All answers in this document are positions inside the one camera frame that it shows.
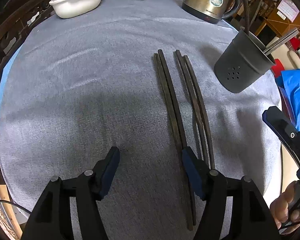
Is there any dark chopstick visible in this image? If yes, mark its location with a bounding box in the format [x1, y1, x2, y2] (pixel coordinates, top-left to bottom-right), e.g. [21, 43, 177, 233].
[157, 49, 197, 226]
[173, 49, 210, 162]
[184, 55, 215, 169]
[153, 52, 193, 231]

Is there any person's right hand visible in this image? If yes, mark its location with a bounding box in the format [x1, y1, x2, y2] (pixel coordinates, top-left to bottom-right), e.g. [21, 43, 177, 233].
[269, 181, 300, 229]

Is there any blue jacket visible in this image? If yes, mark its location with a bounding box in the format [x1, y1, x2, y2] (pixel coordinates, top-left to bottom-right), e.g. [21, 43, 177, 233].
[276, 69, 300, 131]

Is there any red plastic chair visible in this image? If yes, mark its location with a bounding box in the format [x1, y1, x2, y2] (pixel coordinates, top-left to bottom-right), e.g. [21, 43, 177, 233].
[271, 37, 300, 78]

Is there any beige sofa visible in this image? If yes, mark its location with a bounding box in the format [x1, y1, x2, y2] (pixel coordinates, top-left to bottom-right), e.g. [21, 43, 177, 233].
[271, 37, 300, 70]

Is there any dark grey utensil holder cup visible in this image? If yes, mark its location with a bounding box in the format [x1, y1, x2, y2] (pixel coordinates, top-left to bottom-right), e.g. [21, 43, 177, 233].
[214, 28, 275, 93]

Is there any gold electric kettle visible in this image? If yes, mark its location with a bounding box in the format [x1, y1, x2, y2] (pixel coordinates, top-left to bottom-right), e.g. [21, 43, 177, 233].
[181, 0, 242, 24]

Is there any grey table cloth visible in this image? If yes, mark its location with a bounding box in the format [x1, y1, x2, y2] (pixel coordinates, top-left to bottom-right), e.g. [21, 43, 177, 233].
[0, 0, 281, 239]

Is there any wall calendar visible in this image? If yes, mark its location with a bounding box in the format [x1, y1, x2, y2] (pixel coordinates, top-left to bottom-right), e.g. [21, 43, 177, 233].
[277, 0, 300, 22]

